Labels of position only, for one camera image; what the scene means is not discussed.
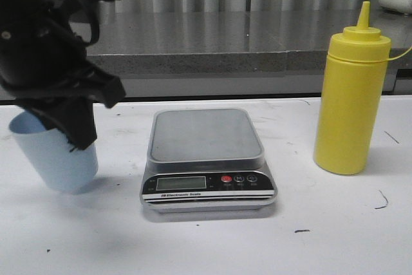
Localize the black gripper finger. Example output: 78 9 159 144
74 67 126 108
21 96 97 150

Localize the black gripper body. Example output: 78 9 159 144
1 0 99 91

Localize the light blue plastic cup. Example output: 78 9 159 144
9 111 98 193

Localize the yellow squeeze bottle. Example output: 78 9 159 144
314 1 399 175

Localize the silver electronic kitchen scale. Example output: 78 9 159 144
140 108 277 213

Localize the grey stone counter ledge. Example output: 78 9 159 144
69 10 412 77

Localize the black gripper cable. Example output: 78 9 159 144
35 0 100 47

